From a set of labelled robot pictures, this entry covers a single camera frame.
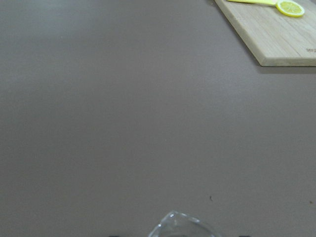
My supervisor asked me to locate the lemon slice on knife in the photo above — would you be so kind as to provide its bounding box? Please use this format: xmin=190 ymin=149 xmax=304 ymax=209
xmin=276 ymin=0 xmax=305 ymax=17

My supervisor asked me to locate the clear glass beaker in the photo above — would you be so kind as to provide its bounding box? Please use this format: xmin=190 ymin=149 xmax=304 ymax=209
xmin=148 ymin=210 xmax=222 ymax=237

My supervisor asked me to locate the wooden cutting board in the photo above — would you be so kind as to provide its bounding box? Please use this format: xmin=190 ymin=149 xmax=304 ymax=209
xmin=216 ymin=0 xmax=316 ymax=67

